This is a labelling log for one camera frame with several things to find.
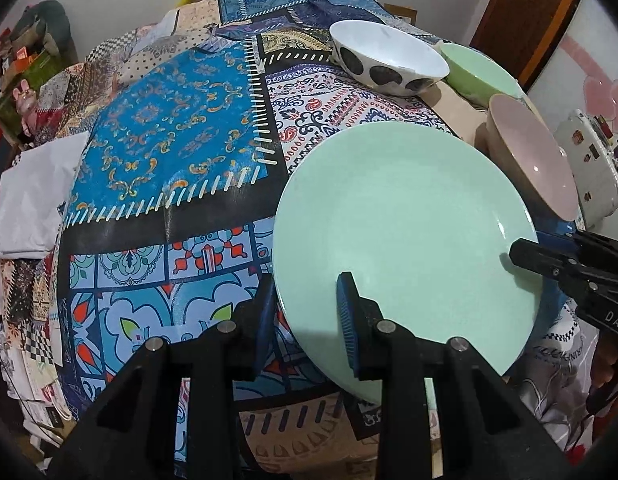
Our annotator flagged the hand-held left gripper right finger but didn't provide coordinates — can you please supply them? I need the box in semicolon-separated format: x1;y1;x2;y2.
336;271;557;480

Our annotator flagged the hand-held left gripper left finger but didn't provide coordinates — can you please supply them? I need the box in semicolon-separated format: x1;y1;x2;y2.
44;275;278;480

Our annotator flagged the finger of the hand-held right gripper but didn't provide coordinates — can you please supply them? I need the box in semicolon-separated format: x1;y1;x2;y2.
509;238;598;302
558;228;618;262

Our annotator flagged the mint green plate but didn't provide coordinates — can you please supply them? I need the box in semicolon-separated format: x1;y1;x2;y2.
271;122;540;406

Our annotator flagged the white bowl with black spots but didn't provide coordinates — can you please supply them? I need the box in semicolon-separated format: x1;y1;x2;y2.
329;20;450;97

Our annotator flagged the person's right hand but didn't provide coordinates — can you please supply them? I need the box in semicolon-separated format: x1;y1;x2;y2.
590;335;618;391

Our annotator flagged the white stickered case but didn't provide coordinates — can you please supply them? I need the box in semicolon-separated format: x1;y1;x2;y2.
554;109;618;228

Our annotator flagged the white printed cloth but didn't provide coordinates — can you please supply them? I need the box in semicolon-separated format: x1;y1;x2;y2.
509;300;600;451

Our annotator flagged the pink bowl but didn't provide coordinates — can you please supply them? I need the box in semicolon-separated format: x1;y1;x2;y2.
485;93;582;222

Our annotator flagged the white wardrobe door with hearts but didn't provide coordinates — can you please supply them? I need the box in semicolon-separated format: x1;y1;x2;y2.
526;0;618;126

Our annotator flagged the mint green bowl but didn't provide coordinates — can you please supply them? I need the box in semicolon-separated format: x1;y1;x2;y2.
439;42;526;106

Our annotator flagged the patchwork blanket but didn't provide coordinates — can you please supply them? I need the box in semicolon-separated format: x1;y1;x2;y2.
0;0;597;476

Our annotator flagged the brown wooden room door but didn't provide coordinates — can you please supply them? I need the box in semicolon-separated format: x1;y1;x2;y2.
469;0;587;88

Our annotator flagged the white folded cloth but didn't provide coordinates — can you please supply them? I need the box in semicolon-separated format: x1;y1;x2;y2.
0;132;90;261

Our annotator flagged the cardboard box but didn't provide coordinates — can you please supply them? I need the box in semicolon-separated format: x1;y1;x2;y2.
384;4;418;23

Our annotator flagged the pink rabbit toy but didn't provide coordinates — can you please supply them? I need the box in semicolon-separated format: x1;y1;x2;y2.
11;77;40;126

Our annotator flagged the grey neck pillow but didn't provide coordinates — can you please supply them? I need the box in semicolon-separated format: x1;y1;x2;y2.
14;0;72;56

